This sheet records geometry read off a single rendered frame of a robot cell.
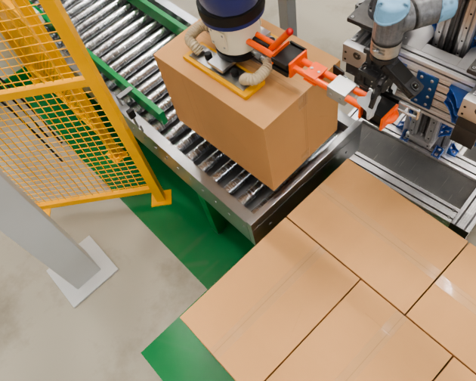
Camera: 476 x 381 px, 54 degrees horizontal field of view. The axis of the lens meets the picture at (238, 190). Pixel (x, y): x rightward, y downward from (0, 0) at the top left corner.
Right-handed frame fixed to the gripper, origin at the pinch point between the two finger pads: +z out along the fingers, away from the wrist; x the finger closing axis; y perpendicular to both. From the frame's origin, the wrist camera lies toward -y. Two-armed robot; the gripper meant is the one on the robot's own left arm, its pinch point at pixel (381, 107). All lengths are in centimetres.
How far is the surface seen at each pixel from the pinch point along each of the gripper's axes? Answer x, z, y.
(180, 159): 30, 62, 78
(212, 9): 10, -15, 57
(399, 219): -9, 67, -12
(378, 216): -5, 67, -5
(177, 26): -27, 57, 143
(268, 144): 18.7, 23.2, 29.9
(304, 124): -0.3, 30.0, 29.6
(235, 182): 21, 67, 52
